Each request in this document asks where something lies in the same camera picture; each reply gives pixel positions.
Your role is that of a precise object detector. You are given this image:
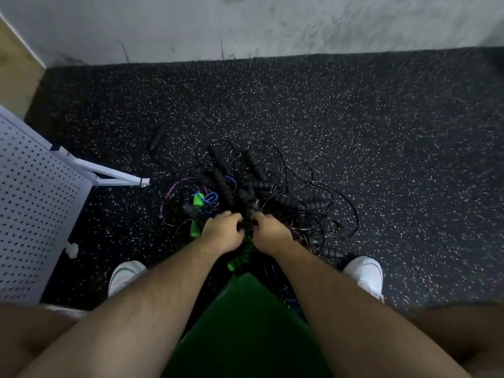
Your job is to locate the person's left hand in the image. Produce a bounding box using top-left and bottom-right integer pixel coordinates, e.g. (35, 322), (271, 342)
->
(201, 210), (245, 255)

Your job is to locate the person's right hand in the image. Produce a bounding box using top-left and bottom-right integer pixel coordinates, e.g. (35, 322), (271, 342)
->
(250, 212), (296, 257)

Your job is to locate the pile of jump ropes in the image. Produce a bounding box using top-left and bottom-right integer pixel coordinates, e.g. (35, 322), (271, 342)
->
(145, 122), (362, 304)

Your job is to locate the white pegboard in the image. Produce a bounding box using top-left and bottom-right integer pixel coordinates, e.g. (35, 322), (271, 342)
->
(0, 104), (96, 304)

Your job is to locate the person's right forearm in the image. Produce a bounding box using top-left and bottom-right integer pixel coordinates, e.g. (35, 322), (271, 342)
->
(271, 238), (474, 378)

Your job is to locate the person's left forearm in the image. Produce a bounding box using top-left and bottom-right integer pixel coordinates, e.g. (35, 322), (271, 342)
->
(16, 236), (225, 378)

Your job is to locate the white pegboard stand foot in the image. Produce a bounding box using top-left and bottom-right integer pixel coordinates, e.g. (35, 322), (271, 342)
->
(51, 144), (151, 188)

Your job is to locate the person's left leg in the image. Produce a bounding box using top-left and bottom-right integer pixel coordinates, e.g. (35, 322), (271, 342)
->
(0, 303), (88, 378)

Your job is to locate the person's leg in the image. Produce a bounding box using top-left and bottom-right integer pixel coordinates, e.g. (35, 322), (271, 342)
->
(0, 303), (88, 378)
(405, 303), (504, 378)

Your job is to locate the person's right leg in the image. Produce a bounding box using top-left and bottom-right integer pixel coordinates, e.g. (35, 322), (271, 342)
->
(405, 303), (504, 378)

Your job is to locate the white right shoe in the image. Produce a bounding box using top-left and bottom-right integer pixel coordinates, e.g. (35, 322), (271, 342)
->
(343, 256), (385, 302)

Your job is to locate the white shoe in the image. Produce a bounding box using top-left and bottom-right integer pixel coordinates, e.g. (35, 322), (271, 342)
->
(108, 260), (148, 298)
(343, 256), (385, 302)

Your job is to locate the white left shoe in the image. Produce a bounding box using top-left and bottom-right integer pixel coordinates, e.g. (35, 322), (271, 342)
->
(108, 260), (148, 298)

